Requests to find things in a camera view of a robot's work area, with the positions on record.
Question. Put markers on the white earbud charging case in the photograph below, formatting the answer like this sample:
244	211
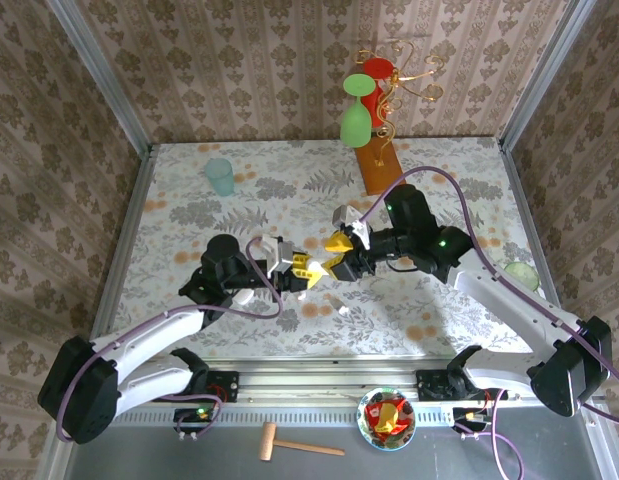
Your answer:
317	264

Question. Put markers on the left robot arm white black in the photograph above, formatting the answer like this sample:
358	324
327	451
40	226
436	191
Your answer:
154	340

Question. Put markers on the orange wooden rack base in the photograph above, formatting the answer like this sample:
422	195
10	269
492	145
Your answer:
379	172

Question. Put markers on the teal translucent plastic cup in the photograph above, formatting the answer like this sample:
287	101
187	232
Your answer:
220	176

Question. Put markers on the green wine glass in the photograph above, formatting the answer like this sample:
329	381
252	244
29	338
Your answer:
355	125

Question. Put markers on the green translucent round cup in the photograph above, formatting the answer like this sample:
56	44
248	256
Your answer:
521	272

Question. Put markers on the red wrapped candy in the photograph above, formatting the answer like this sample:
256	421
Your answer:
375	411
401	409

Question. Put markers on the red wine glass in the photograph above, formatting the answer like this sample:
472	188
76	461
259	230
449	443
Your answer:
379	67

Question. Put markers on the yellow wrapped candy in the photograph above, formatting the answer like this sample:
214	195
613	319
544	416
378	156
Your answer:
385	417

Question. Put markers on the small black controller board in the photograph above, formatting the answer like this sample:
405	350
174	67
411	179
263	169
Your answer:
191	416

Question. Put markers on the small wooden mallet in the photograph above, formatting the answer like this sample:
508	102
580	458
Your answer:
267	440

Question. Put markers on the patterned bowl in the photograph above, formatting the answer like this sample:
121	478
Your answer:
389	443

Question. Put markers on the grey metal panel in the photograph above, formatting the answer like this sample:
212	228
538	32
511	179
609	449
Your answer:
164	457

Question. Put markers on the aluminium table side rail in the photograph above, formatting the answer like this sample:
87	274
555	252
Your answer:
523	200
128	220

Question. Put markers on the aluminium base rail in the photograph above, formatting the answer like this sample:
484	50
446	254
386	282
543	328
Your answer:
329	387

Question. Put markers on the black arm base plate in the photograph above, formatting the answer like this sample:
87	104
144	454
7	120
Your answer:
229	386
431	386

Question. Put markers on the aluminium frame post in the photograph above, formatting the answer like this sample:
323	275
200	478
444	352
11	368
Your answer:
99	70
544	70

